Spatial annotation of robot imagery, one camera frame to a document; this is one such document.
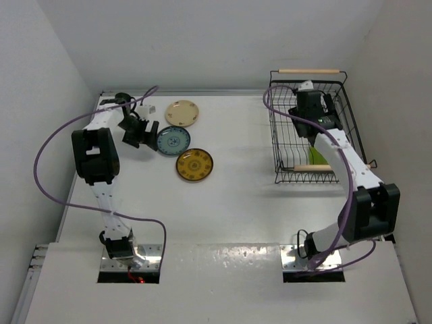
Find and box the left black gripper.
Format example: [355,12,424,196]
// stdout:
[117,117,158,151]

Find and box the lime green plate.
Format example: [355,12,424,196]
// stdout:
[308,146,329,165]

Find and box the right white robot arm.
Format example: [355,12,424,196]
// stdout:
[289,90,400,271]

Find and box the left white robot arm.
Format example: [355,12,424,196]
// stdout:
[72,92,159,269]

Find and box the blue patterned plate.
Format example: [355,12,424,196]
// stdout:
[157,126,191,156]

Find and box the beige floral plate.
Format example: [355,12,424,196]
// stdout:
[165,100,199,127]

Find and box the middle yellow patterned plate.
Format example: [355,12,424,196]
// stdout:
[175,148,214,182]

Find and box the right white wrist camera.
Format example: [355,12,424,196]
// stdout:
[297,80,315,92]

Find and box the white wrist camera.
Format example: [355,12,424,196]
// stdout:
[135,105,156,119]
[297,80,315,92]

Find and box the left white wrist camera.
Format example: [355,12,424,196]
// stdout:
[135,105,156,119]

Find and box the black wire dish rack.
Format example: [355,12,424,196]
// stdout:
[267,69,377,184]

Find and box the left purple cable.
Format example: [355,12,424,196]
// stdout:
[33,85,167,261]

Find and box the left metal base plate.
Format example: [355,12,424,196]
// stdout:
[99,244,162,272]

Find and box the metal base plate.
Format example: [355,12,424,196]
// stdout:
[99,244,162,272]
[279,244,342,273]

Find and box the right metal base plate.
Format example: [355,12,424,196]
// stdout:
[279,244,342,273]

